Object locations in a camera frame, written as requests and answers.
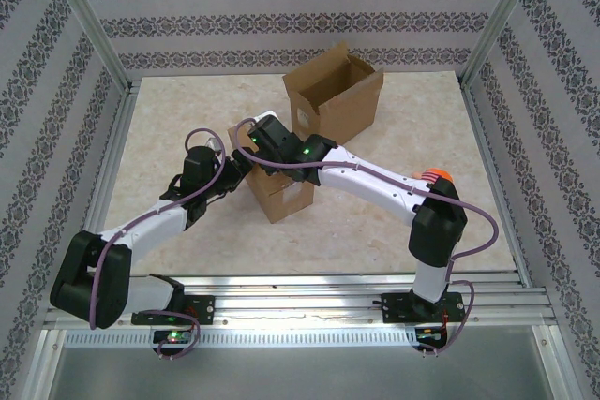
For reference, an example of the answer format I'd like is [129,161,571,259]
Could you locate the brown cardboard box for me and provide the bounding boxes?
[282,41,385,146]
[227,126,315,224]

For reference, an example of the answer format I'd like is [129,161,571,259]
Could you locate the doll with orange hat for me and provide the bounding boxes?
[411,167,455,185]

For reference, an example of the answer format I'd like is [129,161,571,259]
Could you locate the grey metal panel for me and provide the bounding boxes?
[46,346,554,400]

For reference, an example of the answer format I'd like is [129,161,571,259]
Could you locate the aluminium side rail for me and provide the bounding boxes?
[458,79,535,289]
[67,80,143,292]

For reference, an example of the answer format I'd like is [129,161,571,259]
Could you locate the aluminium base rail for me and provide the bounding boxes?
[44,272,557,327]

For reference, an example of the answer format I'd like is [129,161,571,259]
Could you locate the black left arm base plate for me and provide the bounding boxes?
[130,294,217,327]

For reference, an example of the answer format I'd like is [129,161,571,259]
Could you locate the white slotted cable duct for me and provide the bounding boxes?
[63,327,421,348]

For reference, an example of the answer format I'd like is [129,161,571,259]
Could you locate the aluminium frame post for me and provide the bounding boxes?
[41,0,135,95]
[532,324,581,400]
[25,328,68,400]
[460,0,548,92]

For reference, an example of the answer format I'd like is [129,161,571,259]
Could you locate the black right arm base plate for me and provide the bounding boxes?
[382,290,470,325]

